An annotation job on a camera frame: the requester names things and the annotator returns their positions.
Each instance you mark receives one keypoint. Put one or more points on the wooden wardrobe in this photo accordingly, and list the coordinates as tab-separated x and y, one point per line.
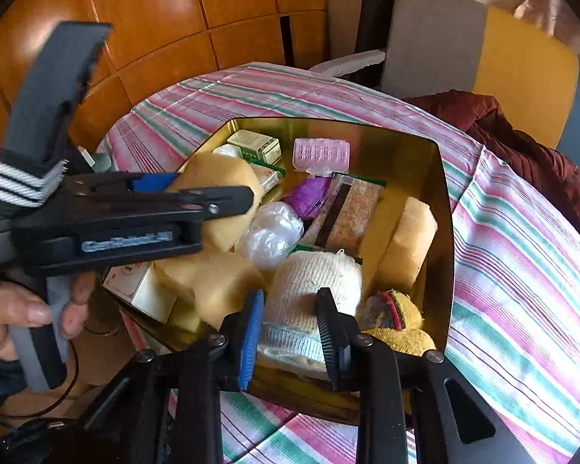
174	9

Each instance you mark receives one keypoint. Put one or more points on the grey yellow blue chair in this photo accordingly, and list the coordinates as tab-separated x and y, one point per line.
522	67

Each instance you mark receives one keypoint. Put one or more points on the small green white box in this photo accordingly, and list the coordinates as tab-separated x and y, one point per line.
254	146

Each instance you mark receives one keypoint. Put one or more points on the purple item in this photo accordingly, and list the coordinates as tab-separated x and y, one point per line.
309	196

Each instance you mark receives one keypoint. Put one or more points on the cream cardboard box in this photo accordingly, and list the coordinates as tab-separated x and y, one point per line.
140	290

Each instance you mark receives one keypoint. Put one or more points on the yellow knitted item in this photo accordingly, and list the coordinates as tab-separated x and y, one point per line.
411	341

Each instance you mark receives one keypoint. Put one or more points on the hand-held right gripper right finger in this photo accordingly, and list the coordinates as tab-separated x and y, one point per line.
329	333

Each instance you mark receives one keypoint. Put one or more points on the light green bottle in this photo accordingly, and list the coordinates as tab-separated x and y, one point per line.
99	159

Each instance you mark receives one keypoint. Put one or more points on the black rolled mat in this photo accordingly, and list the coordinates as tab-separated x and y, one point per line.
374	14

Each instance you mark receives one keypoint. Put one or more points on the white plastic bag bundle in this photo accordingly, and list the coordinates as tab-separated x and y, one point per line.
270	234

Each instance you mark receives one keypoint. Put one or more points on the person's left hand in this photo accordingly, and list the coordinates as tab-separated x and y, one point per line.
9	309

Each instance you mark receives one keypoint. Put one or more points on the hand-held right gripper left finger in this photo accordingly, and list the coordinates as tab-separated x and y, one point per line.
251	333

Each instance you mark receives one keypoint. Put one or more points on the patterned curtain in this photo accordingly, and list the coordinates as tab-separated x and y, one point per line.
546	14

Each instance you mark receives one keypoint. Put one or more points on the yellow knitted burger toy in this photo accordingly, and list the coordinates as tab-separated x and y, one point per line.
396	312

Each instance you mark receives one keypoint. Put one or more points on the pink clear hair clip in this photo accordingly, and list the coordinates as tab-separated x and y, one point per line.
321	154

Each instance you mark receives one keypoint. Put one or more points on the yellow sponge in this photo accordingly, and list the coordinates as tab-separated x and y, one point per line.
222	174
406	246
212	285

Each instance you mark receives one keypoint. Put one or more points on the striped tablecloth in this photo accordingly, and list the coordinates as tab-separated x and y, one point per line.
502	299

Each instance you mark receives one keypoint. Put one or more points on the beige snack packet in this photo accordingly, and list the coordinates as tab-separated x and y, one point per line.
353	212

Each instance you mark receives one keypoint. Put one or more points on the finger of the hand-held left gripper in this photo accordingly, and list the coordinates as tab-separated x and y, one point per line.
198	208
150	184

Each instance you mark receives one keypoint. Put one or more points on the maroon jacket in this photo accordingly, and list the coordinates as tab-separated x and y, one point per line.
512	135

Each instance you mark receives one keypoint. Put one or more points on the gold tin box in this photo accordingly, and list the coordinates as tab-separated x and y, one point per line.
406	164

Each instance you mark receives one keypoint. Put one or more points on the white gauze roll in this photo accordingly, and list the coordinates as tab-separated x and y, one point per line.
314	280

